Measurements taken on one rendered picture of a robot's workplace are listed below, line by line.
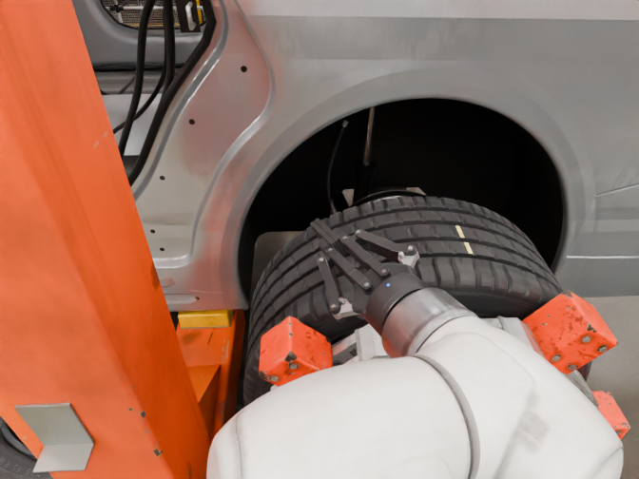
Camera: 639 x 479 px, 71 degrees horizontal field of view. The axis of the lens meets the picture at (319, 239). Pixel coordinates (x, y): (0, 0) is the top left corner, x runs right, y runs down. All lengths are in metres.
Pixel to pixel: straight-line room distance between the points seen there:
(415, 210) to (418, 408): 0.54
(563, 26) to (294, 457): 0.83
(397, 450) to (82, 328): 0.31
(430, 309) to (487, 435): 0.13
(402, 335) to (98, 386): 0.33
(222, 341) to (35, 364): 0.75
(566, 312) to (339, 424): 0.51
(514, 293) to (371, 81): 0.44
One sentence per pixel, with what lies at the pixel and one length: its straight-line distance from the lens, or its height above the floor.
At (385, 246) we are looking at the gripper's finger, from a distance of 0.56.
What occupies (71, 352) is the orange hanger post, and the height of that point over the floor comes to 1.27.
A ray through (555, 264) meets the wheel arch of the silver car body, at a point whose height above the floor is 0.87.
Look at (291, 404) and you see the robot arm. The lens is 0.29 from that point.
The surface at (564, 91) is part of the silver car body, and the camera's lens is 1.00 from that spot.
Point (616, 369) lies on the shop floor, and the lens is 2.36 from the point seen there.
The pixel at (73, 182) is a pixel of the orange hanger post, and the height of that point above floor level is 1.44.
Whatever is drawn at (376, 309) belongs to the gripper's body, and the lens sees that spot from 0.48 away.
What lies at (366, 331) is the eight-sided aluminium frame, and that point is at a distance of 0.68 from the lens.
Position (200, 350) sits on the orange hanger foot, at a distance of 1.24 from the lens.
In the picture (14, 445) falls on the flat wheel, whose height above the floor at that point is 0.50.
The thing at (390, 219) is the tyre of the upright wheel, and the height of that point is 1.18.
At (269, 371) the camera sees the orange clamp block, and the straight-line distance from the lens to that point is 0.67.
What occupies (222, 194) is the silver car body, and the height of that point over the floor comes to 1.11.
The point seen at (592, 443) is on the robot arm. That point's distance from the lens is 0.37.
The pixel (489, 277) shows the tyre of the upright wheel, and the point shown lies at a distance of 0.72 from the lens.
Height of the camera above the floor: 1.64
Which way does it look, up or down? 39 degrees down
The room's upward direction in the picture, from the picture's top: straight up
